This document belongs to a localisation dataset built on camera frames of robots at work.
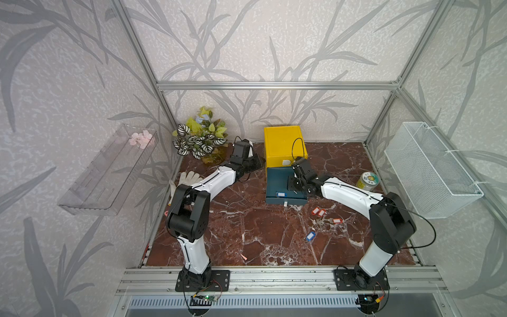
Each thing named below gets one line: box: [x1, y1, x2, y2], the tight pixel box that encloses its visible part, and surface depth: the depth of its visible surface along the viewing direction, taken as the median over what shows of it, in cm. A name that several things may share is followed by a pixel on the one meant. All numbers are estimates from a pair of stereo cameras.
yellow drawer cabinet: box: [264, 125, 309, 181], surface depth 91 cm
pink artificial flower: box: [128, 130, 153, 150], surface depth 78 cm
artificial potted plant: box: [172, 106, 229, 165], surface depth 93 cm
